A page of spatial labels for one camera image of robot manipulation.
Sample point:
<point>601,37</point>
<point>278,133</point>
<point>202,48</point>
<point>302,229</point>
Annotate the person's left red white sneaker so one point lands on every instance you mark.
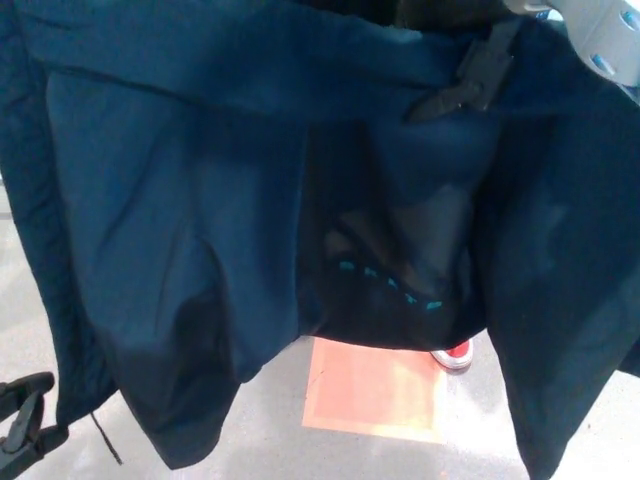
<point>456,356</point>

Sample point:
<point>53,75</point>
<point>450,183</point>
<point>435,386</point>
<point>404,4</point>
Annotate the robot left hand black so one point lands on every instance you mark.
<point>20,440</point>

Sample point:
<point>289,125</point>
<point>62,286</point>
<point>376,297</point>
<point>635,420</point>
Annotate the orange floor marker sheet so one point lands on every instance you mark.
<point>370,390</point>

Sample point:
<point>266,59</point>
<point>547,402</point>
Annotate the dark blue coat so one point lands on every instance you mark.
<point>150,200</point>

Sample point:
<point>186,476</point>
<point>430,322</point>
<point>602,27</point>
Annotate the robot right hand black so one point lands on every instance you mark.
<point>487,65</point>

